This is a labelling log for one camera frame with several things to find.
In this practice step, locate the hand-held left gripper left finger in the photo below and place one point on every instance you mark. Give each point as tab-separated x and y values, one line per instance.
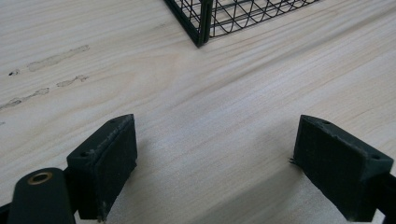
102	168

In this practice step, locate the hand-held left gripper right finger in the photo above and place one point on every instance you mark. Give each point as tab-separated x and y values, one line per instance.
336	168

